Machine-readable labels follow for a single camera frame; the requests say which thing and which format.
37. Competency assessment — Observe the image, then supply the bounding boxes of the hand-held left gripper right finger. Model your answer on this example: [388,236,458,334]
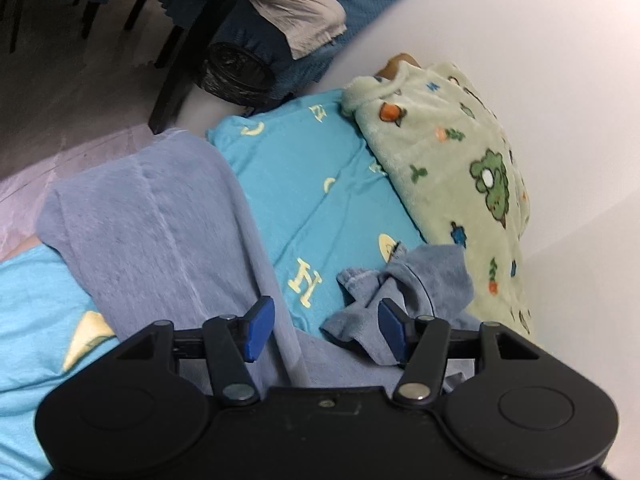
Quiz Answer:
[377,297,543,406]

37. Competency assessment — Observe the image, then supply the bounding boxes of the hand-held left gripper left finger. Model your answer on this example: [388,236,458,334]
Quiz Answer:
[115,295,277,407]

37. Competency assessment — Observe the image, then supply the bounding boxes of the light blue denim pants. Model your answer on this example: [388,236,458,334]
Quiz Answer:
[37,127,483,396]

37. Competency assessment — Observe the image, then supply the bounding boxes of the teal printed bed sheet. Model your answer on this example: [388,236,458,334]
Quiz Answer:
[0,87,431,480]

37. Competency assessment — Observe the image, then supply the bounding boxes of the green printed fleece blanket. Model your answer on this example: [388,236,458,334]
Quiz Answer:
[341,62,535,336]

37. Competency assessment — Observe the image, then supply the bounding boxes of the black trash bin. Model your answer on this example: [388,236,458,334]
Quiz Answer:
[202,42,276,106]

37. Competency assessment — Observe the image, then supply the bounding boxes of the brown pillow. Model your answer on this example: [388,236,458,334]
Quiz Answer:
[375,52,423,80]

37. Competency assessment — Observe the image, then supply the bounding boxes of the black desk leg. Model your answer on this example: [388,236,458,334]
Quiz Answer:
[148,0,268,136]

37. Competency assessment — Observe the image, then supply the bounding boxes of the beige cloth on chair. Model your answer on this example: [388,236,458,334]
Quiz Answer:
[250,0,348,61]

